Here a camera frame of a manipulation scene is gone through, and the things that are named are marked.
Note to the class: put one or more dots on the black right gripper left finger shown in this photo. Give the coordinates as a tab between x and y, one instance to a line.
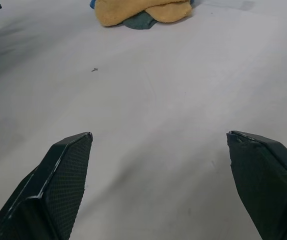
51	190

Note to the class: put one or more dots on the blue cloth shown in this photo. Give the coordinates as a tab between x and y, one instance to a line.
92	3

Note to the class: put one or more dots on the dark green cloth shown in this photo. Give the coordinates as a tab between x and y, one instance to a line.
141	22

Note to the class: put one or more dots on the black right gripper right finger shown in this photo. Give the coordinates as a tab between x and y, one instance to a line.
266	185

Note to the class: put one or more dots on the small grey screw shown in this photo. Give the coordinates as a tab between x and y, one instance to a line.
95	69

